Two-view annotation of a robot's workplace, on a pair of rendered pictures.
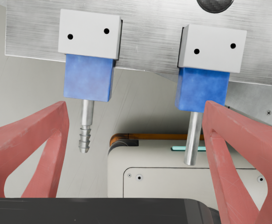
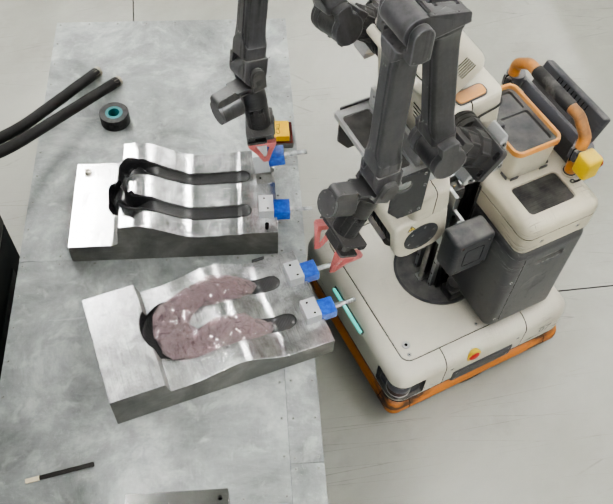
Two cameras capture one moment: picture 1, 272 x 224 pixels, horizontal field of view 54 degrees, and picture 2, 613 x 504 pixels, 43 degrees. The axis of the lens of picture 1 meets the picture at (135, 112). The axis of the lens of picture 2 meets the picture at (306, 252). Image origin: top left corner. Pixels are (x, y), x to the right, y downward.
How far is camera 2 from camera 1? 1.60 m
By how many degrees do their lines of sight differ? 31
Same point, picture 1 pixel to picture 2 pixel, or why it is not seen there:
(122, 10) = (295, 308)
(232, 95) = not seen: hidden behind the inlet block
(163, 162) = (378, 331)
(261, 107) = (300, 253)
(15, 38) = (325, 339)
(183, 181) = (384, 306)
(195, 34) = (292, 277)
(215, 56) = (296, 268)
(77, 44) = (316, 309)
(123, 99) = (345, 429)
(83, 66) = (322, 308)
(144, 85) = not seen: hidden behind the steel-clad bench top
